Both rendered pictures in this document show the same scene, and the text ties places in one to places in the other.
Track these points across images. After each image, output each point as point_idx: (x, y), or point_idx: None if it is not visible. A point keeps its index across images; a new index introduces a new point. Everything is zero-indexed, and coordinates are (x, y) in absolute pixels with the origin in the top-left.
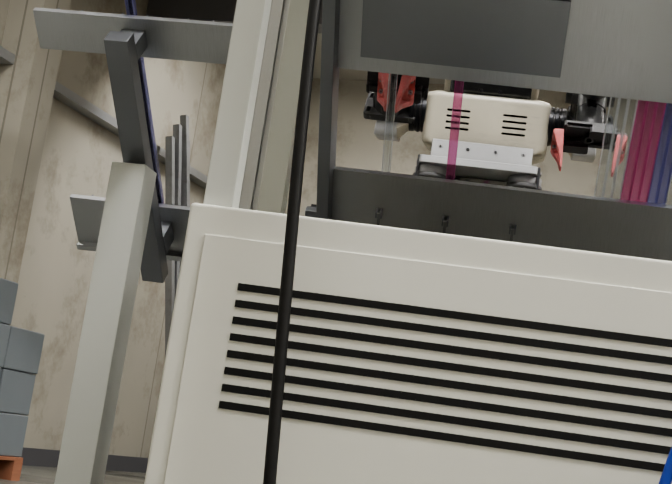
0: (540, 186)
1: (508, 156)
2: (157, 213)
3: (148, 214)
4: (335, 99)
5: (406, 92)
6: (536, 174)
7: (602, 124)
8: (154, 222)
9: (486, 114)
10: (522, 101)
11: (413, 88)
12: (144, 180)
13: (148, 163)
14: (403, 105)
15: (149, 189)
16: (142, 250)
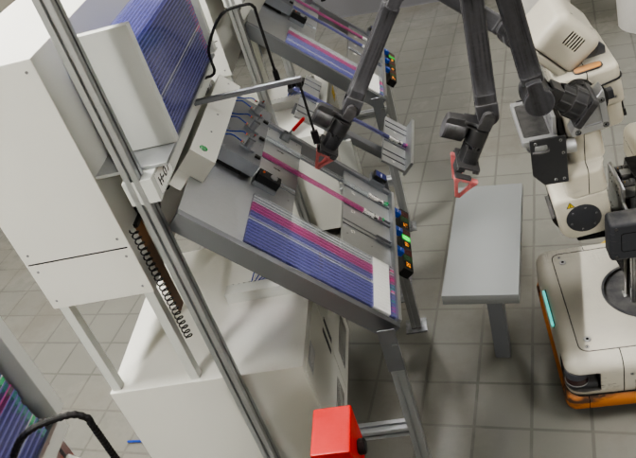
0: (538, 151)
1: (548, 114)
2: (368, 148)
3: (352, 155)
4: (310, 156)
5: (325, 157)
6: (523, 147)
7: (456, 161)
8: (368, 151)
9: (548, 76)
10: (551, 76)
11: (326, 156)
12: (339, 148)
13: (344, 137)
14: (325, 164)
15: (346, 148)
16: (356, 167)
